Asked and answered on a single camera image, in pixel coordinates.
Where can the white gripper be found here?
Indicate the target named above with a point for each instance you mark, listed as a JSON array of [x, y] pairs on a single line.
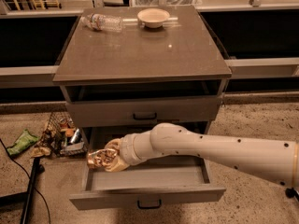
[[127, 151]]

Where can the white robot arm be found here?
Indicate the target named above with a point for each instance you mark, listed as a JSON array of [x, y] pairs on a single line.
[[272, 160]]

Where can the silver can in basket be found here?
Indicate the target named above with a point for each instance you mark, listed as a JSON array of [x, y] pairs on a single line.
[[76, 137]]

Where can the open grey lower drawer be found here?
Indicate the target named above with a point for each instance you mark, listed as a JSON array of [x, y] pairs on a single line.
[[167, 180]]

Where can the closed grey upper drawer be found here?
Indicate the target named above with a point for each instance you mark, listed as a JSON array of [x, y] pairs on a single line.
[[143, 111]]

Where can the grey drawer cabinet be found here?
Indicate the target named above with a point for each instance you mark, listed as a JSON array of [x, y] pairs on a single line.
[[179, 59]]

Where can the green snack bag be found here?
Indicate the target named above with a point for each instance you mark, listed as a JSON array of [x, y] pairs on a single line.
[[24, 141]]

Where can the clear plastic water bottle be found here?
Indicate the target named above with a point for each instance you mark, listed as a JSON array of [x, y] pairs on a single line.
[[100, 22]]

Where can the white ceramic bowl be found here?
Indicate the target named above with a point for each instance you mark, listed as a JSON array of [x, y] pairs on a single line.
[[153, 17]]

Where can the black caster wheel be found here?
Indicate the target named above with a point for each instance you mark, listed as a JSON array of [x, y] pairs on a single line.
[[292, 193]]

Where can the black wire basket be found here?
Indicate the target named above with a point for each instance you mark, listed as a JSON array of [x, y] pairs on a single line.
[[59, 129]]

